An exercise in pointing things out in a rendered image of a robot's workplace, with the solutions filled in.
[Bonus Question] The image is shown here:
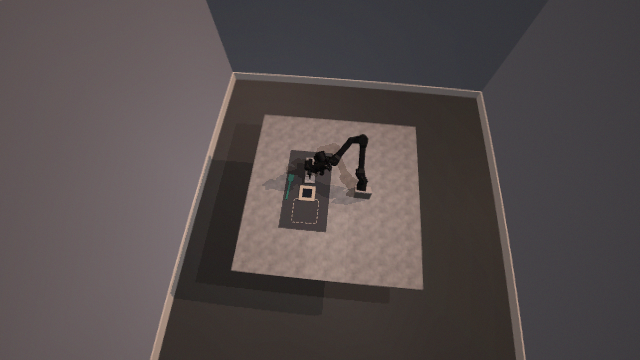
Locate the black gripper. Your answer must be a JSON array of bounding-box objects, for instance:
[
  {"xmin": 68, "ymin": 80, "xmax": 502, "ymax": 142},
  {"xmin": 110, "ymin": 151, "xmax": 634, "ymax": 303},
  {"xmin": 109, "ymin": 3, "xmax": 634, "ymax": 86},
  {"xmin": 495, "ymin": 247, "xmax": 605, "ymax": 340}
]
[{"xmin": 304, "ymin": 160, "xmax": 324, "ymax": 176}]

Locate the tan square tile with black center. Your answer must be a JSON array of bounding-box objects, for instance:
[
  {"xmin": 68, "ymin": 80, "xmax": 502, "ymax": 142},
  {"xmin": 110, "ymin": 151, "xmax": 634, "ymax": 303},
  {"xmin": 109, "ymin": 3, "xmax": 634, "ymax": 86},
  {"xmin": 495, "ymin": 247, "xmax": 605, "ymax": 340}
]
[{"xmin": 298, "ymin": 185, "xmax": 316, "ymax": 201}]

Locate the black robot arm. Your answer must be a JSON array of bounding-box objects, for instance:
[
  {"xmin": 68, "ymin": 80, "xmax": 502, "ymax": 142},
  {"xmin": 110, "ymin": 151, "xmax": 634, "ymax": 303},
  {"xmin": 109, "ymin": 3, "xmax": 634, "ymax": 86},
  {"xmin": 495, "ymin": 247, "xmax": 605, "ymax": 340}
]
[{"xmin": 313, "ymin": 134, "xmax": 368, "ymax": 191}]

